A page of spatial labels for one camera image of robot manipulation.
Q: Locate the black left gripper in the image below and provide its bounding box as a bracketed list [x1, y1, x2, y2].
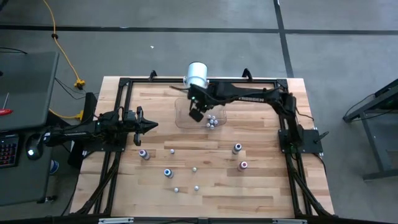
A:
[123, 106, 159, 146]

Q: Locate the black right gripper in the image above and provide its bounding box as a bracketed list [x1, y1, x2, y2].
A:
[187, 83, 217, 123]

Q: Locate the white cylindrical lamp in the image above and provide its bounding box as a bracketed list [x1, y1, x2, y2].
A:
[182, 61, 210, 90]

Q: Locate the clear plastic bin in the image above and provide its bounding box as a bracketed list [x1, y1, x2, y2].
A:
[174, 96, 228, 129]

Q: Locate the black slanted stand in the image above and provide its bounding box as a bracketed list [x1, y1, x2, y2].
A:
[67, 91, 98, 169]

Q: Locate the black computer mouse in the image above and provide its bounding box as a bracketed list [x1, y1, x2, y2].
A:
[25, 134, 44, 161]

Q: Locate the grey desk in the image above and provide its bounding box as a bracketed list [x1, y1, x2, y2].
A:
[0, 50, 60, 207]

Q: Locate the black clamp lever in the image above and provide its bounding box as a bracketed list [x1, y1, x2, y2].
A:
[312, 130, 330, 144]

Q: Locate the backlit keyboard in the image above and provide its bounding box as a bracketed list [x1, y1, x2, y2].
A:
[0, 133, 20, 169]

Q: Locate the black metal stand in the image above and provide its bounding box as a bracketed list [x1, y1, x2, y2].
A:
[343, 77, 398, 181]

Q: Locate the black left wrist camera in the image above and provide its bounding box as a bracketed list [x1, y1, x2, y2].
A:
[124, 108, 137, 123]

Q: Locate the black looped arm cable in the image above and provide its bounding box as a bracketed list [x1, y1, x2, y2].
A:
[169, 84, 190, 93]

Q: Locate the yellow plug cord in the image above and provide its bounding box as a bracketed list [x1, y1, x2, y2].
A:
[49, 108, 85, 121]

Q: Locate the silver bracket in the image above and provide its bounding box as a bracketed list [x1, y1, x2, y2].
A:
[272, 218, 308, 224]
[98, 217, 134, 224]

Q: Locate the yellow extension cord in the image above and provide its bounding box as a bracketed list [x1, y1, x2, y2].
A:
[42, 0, 86, 90]

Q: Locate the red-handled screwdriver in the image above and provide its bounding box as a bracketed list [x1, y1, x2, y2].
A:
[0, 91, 14, 116]

